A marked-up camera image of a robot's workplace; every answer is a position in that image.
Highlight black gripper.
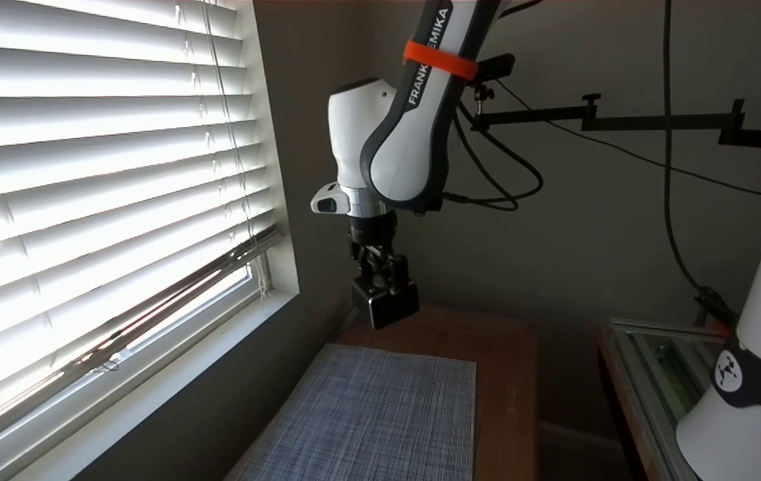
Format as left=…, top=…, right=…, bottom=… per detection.
left=350, top=214, right=409, bottom=289

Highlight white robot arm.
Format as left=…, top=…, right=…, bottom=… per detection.
left=310, top=0, right=501, bottom=286

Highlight aluminium rail robot base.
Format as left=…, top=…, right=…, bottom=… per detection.
left=594, top=318, right=723, bottom=481

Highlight wooden side table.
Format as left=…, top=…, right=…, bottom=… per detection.
left=222, top=301, right=542, bottom=481

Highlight grey woven placemat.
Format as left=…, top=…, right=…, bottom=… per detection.
left=225, top=345, right=477, bottom=481

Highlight white window blinds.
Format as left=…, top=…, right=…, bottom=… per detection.
left=0, top=0, right=274, bottom=417

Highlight orange strap on arm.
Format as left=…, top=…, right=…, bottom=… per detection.
left=399, top=38, right=480, bottom=86

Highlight black hanging cable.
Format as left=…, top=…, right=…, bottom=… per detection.
left=660, top=0, right=741, bottom=326

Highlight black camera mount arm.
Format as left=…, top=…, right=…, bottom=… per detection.
left=472, top=93, right=761, bottom=150

